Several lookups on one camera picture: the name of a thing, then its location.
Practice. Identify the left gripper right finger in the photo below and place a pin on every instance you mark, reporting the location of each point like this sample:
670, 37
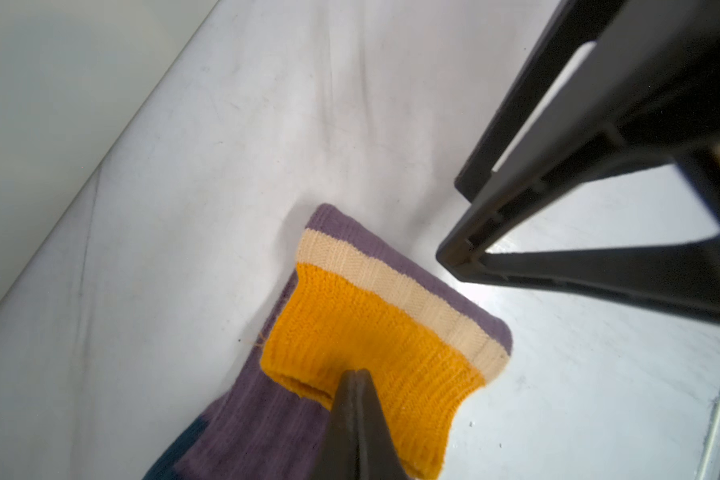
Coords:
377, 457

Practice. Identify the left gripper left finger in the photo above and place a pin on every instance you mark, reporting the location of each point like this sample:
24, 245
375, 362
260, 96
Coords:
338, 458

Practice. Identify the purple yellow teal sock pair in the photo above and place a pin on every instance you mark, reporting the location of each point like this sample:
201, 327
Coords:
353, 302

